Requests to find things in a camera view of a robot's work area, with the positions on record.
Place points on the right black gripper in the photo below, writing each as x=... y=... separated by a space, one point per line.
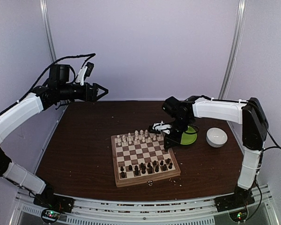
x=173 y=141

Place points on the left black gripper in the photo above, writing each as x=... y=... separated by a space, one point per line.
x=91 y=96

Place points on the wooden chess board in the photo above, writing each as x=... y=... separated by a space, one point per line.
x=127 y=162

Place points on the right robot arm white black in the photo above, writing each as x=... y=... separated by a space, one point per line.
x=247 y=113

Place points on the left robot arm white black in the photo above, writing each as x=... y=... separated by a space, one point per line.
x=58 y=88

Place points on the white chess pieces row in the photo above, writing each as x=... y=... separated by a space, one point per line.
x=138 y=137

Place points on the green plate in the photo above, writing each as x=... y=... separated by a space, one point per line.
x=190 y=135

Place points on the white bowl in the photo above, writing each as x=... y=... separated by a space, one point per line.
x=216 y=137

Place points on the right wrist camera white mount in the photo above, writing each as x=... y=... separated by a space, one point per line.
x=160 y=127

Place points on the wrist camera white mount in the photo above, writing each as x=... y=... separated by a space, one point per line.
x=160 y=127
x=84 y=72

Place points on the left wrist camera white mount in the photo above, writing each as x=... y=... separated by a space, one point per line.
x=84 y=72

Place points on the right aluminium frame post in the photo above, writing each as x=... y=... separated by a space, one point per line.
x=236 y=41

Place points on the aluminium frame post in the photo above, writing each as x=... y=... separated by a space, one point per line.
x=236 y=41
x=47 y=28

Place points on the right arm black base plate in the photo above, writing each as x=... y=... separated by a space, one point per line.
x=230 y=202

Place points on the left aluminium frame post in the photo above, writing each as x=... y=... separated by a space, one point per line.
x=47 y=28

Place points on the front aluminium rail base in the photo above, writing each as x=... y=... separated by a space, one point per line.
x=197 y=211

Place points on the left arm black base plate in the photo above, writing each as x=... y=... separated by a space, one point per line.
x=57 y=203

